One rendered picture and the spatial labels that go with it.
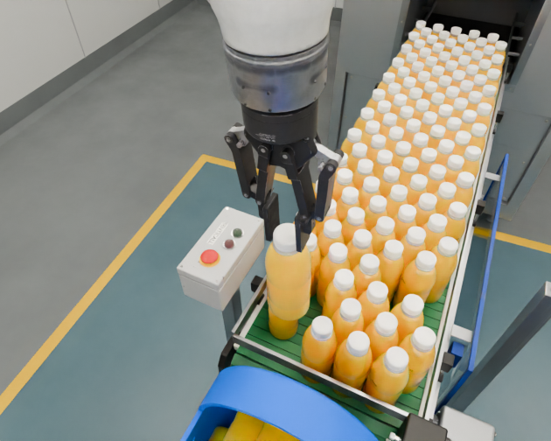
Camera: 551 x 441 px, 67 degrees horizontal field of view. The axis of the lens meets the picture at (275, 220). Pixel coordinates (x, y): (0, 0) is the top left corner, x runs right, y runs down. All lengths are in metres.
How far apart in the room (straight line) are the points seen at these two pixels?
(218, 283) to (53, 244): 1.87
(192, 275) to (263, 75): 0.58
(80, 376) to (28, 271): 0.72
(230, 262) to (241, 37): 0.60
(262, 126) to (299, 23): 0.11
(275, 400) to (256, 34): 0.44
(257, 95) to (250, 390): 0.39
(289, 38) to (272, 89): 0.05
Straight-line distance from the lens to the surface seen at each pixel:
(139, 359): 2.06
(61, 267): 2.50
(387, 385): 0.83
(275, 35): 0.34
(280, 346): 0.99
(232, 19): 0.34
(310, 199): 0.50
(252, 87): 0.37
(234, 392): 0.62
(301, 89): 0.37
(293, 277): 0.60
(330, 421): 0.60
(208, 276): 0.86
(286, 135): 0.40
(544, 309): 1.01
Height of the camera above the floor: 1.79
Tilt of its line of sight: 47 degrees down
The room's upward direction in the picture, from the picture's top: straight up
